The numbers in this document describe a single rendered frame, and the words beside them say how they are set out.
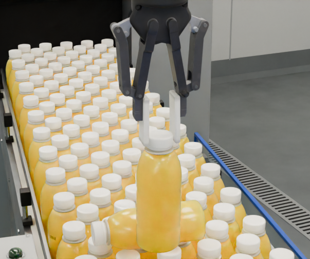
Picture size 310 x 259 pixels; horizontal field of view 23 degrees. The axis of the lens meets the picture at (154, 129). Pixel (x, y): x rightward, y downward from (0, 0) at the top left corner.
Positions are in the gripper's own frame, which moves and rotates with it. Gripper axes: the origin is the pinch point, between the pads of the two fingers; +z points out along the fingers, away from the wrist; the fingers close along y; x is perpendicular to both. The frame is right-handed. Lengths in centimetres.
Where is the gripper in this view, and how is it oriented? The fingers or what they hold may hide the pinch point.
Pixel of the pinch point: (159, 118)
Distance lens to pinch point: 105.1
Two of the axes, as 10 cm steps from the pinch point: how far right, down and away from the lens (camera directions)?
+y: 9.7, -0.9, 2.4
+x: -2.6, -3.5, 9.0
